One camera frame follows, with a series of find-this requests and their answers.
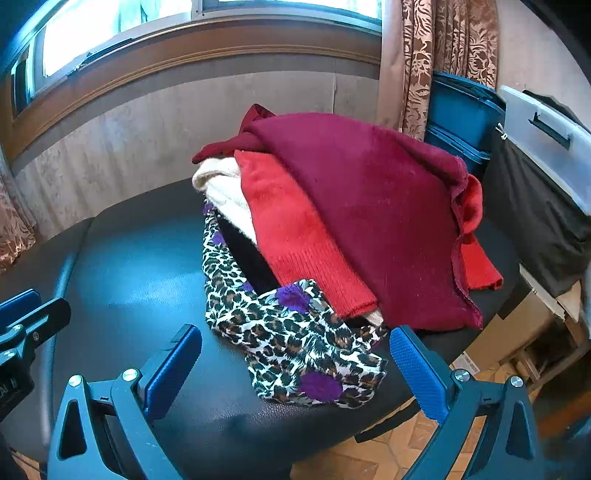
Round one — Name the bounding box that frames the window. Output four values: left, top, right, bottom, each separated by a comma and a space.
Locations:
0, 0, 384, 123

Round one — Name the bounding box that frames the black garment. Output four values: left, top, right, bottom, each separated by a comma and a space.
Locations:
217, 217, 278, 295

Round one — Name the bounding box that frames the cardboard box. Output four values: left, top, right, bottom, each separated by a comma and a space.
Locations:
455, 277, 568, 374

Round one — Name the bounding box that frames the black fabric bag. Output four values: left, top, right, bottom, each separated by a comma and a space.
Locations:
482, 124, 591, 296

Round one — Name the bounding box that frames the black leather bench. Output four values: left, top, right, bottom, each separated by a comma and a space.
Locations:
0, 178, 532, 480

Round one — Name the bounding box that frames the brown patterned curtain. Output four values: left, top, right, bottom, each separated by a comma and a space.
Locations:
379, 0, 502, 141
0, 143, 38, 273

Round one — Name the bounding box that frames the leopard print garment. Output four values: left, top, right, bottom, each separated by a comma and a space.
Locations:
202, 200, 389, 409

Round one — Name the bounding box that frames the clear plastic storage box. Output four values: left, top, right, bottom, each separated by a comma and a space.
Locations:
499, 85, 591, 208

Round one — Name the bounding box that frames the bright red sweater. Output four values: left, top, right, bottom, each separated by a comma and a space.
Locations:
235, 150, 504, 320

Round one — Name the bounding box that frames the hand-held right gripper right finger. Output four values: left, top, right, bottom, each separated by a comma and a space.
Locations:
390, 325, 539, 480

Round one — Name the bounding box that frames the blue plastic storage bin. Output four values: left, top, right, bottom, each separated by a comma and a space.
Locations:
424, 124, 491, 178
431, 71, 507, 155

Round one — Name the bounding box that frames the maroon sweater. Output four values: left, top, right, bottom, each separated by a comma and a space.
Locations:
191, 104, 485, 329

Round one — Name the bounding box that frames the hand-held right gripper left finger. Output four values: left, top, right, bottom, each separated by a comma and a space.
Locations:
46, 324, 204, 480

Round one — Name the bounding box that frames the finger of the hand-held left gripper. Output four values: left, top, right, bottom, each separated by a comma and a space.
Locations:
0, 298, 71, 356
0, 288, 42, 329

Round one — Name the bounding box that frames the cream knit sweater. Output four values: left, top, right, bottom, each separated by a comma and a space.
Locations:
192, 157, 387, 328

